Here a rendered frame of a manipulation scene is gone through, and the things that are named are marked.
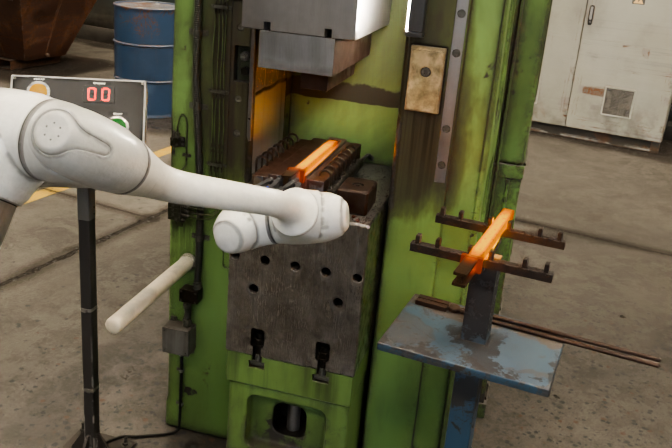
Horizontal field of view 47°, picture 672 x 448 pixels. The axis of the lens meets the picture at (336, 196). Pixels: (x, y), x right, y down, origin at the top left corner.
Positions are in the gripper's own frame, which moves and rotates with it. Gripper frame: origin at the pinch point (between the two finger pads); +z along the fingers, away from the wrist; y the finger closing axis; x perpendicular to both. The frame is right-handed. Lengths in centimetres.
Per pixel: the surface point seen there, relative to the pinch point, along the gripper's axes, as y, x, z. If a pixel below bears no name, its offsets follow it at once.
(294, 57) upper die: -2.7, 30.3, 6.0
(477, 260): 51, 0, -30
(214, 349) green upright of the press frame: -28, -67, 18
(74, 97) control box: -58, 15, -7
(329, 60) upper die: 6.5, 30.7, 6.0
